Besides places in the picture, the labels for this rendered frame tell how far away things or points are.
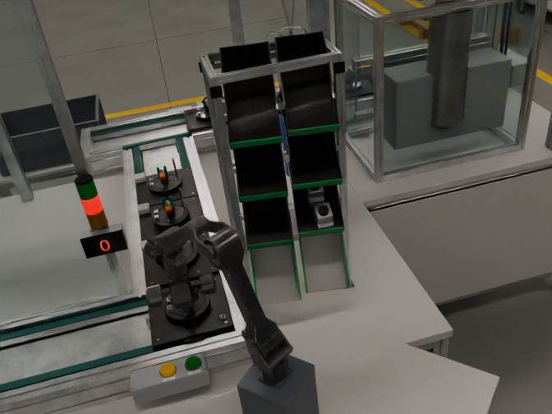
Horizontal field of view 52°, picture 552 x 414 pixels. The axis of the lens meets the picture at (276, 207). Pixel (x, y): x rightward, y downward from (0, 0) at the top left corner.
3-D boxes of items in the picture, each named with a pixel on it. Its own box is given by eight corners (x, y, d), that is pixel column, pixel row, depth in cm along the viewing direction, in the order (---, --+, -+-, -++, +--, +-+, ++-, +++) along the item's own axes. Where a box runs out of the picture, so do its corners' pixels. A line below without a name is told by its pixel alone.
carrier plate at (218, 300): (235, 329, 168) (233, 324, 166) (153, 351, 164) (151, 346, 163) (220, 278, 187) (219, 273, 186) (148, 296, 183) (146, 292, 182)
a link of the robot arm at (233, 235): (236, 225, 125) (220, 224, 130) (211, 241, 121) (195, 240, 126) (287, 344, 135) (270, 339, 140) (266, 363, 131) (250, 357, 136)
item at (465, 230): (567, 291, 295) (604, 144, 247) (365, 347, 279) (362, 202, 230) (494, 219, 350) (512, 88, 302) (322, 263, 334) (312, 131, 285)
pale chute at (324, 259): (349, 287, 172) (351, 287, 167) (305, 293, 172) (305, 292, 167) (335, 197, 177) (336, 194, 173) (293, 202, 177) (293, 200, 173)
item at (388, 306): (453, 336, 172) (453, 329, 171) (-72, 484, 150) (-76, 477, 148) (312, 136, 287) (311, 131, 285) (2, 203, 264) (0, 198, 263)
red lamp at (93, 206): (103, 213, 160) (98, 198, 157) (85, 217, 160) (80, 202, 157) (103, 203, 164) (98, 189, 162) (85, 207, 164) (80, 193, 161)
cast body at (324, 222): (333, 229, 162) (334, 217, 156) (319, 232, 162) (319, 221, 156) (325, 204, 166) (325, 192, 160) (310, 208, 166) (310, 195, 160)
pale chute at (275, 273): (301, 300, 170) (301, 300, 165) (257, 305, 169) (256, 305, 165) (288, 208, 175) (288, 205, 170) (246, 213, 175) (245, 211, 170)
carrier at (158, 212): (209, 233, 208) (202, 204, 201) (142, 249, 205) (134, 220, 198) (199, 199, 228) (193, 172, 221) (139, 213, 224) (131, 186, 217)
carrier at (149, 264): (220, 275, 188) (213, 246, 181) (147, 293, 185) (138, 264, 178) (209, 233, 208) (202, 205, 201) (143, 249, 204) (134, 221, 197)
